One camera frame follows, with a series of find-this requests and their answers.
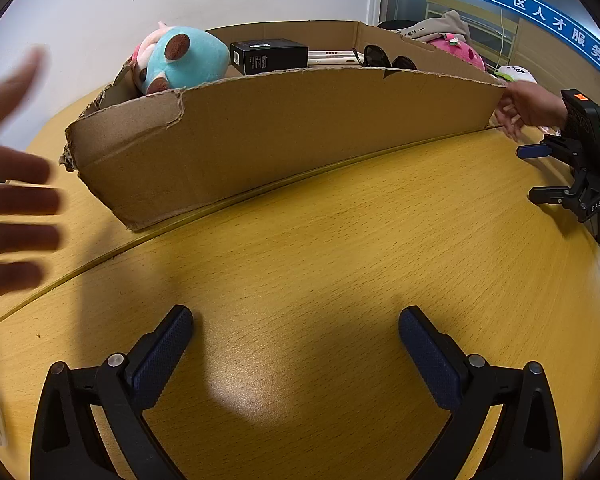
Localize pink and teal pig plush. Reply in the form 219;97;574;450
130;21;231;96

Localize small black box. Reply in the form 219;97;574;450
229;39;309;76

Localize white plush toy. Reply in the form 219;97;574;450
492;65;538;85

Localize beige cloth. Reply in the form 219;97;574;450
397;10;473;43

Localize person's right hand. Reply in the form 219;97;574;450
495;81;567;142

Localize clear white phone case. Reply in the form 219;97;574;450
307;49;366;67

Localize brown cardboard box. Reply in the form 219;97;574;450
59;21;506;232

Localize wooden desktop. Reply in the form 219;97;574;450
0;85;600;480

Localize person's left hand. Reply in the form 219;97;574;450
0;46;63;311

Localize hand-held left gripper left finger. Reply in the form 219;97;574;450
30;305;195;480

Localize blue wall banner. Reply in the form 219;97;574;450
399;0;600;86

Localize black sunglasses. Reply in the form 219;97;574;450
352;45;420;71

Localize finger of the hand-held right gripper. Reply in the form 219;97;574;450
528;185;588;212
516;135;581;171

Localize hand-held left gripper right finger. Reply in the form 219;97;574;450
398;306;563;480

